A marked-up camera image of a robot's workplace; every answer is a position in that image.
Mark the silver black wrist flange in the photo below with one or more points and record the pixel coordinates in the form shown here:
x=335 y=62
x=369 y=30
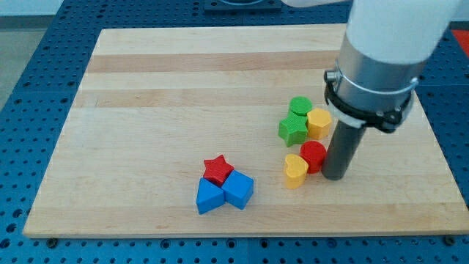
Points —
x=364 y=92

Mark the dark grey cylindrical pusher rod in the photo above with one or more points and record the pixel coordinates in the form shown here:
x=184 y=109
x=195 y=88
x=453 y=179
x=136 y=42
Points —
x=342 y=147

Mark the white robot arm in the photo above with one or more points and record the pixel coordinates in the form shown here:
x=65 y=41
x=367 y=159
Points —
x=385 y=47

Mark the green star block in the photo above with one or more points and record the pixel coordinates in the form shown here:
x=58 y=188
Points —
x=293 y=129

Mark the yellow heart block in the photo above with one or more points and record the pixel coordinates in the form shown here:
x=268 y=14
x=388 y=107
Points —
x=295 y=170

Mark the red star block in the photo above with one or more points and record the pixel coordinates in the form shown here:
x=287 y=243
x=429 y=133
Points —
x=217 y=170

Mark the yellow hexagon block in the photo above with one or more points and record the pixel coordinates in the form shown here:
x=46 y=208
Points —
x=319 y=123

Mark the red cylinder block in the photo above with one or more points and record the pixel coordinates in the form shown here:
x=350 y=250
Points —
x=313 y=153

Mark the green cylinder block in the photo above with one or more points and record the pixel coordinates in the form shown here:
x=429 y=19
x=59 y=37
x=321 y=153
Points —
x=300 y=106

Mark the blue cube block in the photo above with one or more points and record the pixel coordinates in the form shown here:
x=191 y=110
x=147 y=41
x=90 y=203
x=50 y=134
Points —
x=238 y=189

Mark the blue triangle block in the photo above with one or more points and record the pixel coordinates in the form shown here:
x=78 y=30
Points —
x=209 y=196

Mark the light wooden board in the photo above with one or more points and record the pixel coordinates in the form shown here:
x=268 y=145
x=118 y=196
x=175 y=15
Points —
x=155 y=103

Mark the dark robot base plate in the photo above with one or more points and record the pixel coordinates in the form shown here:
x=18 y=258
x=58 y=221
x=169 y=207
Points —
x=241 y=5

